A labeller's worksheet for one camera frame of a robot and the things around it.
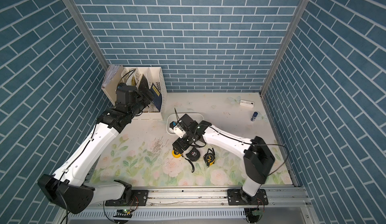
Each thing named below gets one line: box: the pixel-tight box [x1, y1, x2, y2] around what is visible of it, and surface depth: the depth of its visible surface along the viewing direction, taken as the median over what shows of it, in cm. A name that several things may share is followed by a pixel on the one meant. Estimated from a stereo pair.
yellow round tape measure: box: [171, 149, 182, 159], surface depth 88 cm
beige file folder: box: [101, 64, 125, 106], surface depth 88 cm
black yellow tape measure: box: [203, 147, 216, 168], surface depth 86 cm
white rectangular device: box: [239, 99, 255, 108], surface depth 114 cm
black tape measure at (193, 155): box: [184, 147, 201, 173], surface depth 86 cm
